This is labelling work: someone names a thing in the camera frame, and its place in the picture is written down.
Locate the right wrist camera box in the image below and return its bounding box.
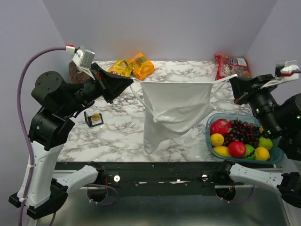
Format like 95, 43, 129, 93
275, 60, 301, 83

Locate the orange snack bag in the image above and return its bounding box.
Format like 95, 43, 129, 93
128, 53, 155, 81

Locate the red dragon fruit toy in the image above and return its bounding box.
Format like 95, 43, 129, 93
210, 119, 232, 136

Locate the teal plastic fruit basket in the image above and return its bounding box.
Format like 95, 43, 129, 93
205, 113, 284, 165

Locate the white cloth garment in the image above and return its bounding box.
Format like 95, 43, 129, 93
133, 74, 237, 154

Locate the green bowl with brown paper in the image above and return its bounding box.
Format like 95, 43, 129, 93
68, 61, 92, 84

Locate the yellow chips bag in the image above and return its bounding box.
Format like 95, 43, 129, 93
107, 60, 132, 77

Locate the yellow fruit front left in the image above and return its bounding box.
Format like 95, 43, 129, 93
210, 133, 224, 147

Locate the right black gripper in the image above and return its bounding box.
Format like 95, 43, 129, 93
227, 73, 280, 135

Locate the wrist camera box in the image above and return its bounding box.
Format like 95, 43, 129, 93
72, 46, 95, 76
275, 60, 301, 83

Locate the red snack bag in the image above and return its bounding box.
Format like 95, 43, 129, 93
214, 55, 251, 80

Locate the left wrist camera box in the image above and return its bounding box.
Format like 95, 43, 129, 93
72, 46, 95, 76

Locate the green fruit with black squiggle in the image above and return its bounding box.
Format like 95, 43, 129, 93
243, 144, 255, 159

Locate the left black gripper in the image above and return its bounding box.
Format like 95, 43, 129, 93
61, 61, 135, 116

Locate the green lime toy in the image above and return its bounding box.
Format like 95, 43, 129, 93
258, 137, 273, 151

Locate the yellow lemon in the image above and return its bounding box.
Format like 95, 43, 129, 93
255, 146, 270, 161
213, 146, 231, 157

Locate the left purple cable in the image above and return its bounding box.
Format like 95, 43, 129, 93
16, 46, 76, 226

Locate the dark purple grape bunch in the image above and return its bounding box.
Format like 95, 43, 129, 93
223, 119, 261, 148

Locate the black brooch display box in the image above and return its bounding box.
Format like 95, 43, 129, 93
84, 112, 104, 128

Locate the red apple toy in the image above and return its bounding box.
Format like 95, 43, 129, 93
228, 141, 246, 158

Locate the yellow lemon front right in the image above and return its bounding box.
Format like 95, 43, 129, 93
255, 146, 270, 161

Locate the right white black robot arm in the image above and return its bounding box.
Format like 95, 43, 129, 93
216, 73, 301, 208

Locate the aluminium frame profile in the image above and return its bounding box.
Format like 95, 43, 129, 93
37, 185, 299, 226

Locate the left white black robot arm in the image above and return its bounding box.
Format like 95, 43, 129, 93
9, 63, 133, 220

